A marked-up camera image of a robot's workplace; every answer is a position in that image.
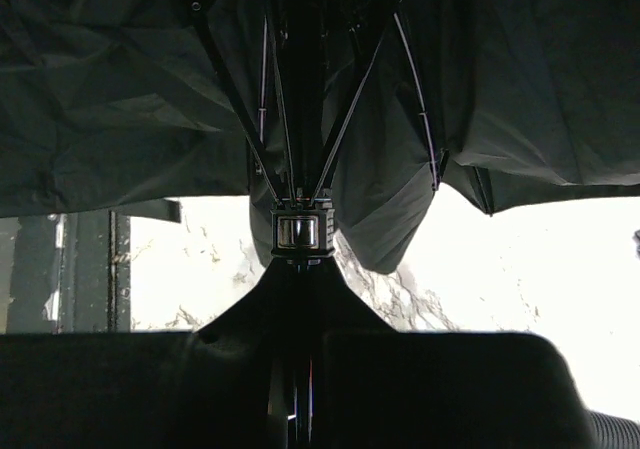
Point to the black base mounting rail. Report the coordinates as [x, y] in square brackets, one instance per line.
[65, 273]

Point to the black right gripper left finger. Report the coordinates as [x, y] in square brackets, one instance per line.
[225, 386]

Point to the black folding umbrella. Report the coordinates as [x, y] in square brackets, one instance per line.
[375, 103]

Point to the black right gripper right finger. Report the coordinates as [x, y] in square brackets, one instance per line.
[375, 387]

